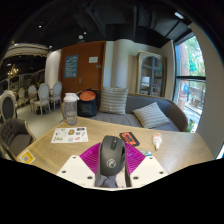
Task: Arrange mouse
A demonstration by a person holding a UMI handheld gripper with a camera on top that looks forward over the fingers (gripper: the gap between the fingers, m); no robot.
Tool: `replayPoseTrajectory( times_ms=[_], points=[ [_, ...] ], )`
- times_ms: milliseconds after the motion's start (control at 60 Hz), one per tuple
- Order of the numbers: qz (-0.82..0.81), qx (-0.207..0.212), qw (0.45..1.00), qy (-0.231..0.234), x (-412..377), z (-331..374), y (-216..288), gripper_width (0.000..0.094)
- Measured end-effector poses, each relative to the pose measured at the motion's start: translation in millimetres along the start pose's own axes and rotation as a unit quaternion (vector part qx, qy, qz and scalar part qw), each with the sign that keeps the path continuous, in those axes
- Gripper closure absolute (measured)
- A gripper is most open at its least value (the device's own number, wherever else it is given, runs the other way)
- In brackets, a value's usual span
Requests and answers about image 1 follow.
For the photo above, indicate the group of white dining chairs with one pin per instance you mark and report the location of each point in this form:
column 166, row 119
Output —
column 43, row 96

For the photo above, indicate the white chair with dark back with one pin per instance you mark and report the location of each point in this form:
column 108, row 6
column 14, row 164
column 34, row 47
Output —
column 7, row 106

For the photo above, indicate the black and red box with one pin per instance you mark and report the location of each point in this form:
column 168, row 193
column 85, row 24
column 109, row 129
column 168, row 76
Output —
column 130, row 138

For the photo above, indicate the black and orange backpack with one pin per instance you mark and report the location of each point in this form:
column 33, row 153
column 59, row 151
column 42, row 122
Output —
column 87, row 106

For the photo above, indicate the white paper notice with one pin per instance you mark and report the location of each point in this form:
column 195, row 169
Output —
column 93, row 59

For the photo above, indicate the white sticker sheet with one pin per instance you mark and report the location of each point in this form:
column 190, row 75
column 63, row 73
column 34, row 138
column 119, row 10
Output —
column 68, row 135

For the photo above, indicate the blue poster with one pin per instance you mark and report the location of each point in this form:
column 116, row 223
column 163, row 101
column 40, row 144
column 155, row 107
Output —
column 71, row 66

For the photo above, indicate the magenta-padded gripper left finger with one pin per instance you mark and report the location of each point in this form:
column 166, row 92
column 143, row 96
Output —
column 75, row 168

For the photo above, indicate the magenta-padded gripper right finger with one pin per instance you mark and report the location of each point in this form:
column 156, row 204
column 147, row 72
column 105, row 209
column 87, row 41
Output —
column 146, row 168

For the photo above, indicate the pale glass-fronted cabinet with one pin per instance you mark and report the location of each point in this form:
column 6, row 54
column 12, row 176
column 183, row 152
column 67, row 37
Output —
column 150, row 73

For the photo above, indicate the brown wooden door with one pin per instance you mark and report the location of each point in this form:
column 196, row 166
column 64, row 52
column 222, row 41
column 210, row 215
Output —
column 88, row 76

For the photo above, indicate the flat-lying striped cushion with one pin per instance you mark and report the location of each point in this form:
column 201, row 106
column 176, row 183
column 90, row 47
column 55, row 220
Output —
column 150, row 115

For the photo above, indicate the large glass window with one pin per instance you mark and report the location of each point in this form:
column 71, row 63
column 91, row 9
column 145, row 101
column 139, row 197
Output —
column 190, row 76

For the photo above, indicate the dark grey computer mouse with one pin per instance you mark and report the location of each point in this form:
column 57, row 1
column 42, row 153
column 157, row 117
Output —
column 112, row 155

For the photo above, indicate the grey curved sofa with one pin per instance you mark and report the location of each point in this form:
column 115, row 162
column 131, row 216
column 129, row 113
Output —
column 140, row 101

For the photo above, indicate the yellow square sticker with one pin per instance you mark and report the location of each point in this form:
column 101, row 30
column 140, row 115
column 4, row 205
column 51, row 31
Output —
column 27, row 156

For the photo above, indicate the clear bottle with white lid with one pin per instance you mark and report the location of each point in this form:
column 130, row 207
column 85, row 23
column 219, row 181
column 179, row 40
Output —
column 70, row 110

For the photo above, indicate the grey tufted armchair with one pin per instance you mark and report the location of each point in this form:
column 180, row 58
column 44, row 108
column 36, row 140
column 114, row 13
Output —
column 15, row 136

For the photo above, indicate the upright striped cushion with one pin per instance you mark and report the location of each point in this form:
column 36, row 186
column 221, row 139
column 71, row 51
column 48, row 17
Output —
column 113, row 100

